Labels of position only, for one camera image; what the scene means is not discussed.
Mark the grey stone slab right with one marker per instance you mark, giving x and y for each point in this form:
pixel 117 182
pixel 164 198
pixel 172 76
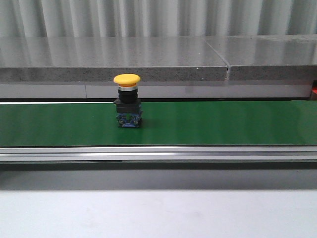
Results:
pixel 263 58

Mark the grey stone slab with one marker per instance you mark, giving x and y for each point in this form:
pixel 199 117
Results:
pixel 100 59
pixel 263 58

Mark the green conveyor belt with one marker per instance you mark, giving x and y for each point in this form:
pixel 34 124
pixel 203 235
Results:
pixel 163 123

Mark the grey stone slab left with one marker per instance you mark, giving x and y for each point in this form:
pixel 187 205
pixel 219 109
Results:
pixel 100 59

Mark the white panel under slabs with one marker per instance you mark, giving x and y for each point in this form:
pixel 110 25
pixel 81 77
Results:
pixel 153 90

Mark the red object behind conveyor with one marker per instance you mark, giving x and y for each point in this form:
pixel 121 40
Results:
pixel 313 94

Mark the white curtain backdrop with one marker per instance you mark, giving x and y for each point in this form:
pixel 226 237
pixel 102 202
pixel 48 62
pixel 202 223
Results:
pixel 144 18

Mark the aluminium conveyor side rail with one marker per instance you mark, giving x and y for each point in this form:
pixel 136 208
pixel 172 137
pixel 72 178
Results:
pixel 159 154

